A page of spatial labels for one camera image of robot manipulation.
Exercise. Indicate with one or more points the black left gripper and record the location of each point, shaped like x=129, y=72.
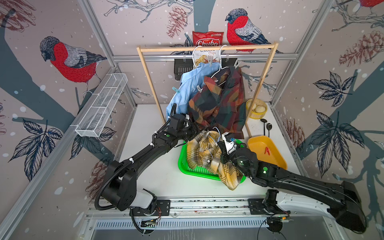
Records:
x=195, y=130

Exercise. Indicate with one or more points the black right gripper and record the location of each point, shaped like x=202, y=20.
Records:
x=223, y=153

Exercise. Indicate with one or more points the yellow plaid long-sleeve shirt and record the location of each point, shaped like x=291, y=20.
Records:
x=198, y=156

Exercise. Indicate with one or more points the light blue wire hanger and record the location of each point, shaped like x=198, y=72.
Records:
x=217, y=146

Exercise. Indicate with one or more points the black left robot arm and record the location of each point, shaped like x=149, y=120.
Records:
x=119, y=187

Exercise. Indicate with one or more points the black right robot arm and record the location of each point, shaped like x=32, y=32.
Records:
x=343, y=200

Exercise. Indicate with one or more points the light blue long-sleeve shirt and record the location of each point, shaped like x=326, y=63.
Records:
x=188, y=87

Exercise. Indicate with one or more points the dark multicolour plaid shirt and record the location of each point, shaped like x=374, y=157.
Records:
x=221, y=103

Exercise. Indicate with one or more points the green plastic mesh basket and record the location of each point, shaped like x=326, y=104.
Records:
x=197, y=172

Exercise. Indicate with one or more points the white clothespin on dark shirt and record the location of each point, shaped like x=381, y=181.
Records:
x=200, y=89

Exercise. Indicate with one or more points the yellow plastic tray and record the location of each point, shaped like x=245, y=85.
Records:
x=258, y=145

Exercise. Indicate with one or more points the white cassava chips bag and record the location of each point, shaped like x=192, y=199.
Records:
x=211, y=56

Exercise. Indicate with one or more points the red Chuba chips bag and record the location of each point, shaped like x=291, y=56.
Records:
x=208, y=39

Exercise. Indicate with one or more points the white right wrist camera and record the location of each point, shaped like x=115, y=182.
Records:
x=230, y=142

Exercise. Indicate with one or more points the black wall-mounted basket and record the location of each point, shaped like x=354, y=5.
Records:
x=182, y=66

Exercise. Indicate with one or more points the white wire hanger right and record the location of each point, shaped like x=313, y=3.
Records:
x=221, y=62

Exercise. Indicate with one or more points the white wire hanger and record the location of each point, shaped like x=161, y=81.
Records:
x=221, y=62
x=198, y=56

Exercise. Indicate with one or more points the white wire hanger left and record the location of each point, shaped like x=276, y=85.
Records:
x=198, y=56

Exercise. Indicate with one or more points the white wire mesh shelf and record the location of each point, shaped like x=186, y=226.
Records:
x=99, y=112

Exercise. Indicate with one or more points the wooden clothes rack frame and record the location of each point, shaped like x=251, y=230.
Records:
x=273, y=48

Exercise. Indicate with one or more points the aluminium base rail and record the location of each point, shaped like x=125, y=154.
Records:
x=241, y=206

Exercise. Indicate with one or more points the aluminium frame corner post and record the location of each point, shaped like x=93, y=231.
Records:
x=99, y=33

